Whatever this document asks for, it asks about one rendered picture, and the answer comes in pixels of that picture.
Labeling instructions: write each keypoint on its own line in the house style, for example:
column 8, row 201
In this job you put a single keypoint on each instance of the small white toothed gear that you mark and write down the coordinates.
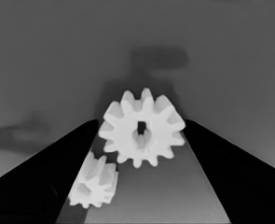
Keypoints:
column 121, row 133
column 95, row 186

